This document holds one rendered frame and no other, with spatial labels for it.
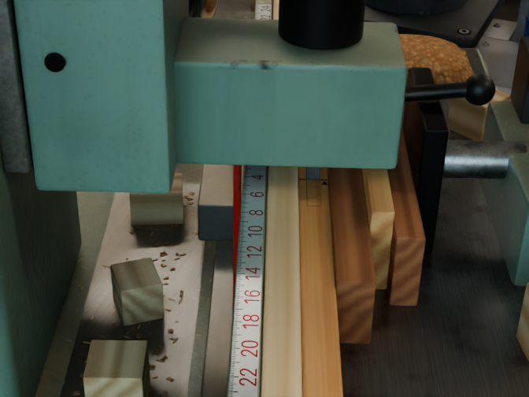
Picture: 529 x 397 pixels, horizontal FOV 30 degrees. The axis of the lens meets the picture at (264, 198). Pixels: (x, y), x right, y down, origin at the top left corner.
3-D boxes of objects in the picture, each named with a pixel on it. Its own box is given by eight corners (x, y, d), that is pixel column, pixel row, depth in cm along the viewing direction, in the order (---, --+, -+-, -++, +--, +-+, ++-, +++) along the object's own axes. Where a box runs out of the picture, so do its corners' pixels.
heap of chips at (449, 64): (479, 91, 85) (484, 61, 83) (334, 87, 85) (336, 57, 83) (464, 50, 92) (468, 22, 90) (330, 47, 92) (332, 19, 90)
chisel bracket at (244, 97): (396, 192, 61) (409, 67, 57) (169, 187, 61) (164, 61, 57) (386, 135, 67) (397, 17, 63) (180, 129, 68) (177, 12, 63)
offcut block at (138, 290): (112, 298, 76) (110, 264, 74) (153, 291, 77) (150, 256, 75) (123, 327, 73) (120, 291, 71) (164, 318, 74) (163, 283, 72)
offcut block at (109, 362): (145, 422, 65) (142, 378, 63) (86, 421, 65) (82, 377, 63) (150, 383, 68) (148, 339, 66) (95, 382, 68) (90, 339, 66)
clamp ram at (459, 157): (526, 256, 63) (550, 133, 59) (409, 253, 63) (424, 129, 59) (500, 183, 71) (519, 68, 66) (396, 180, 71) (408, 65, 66)
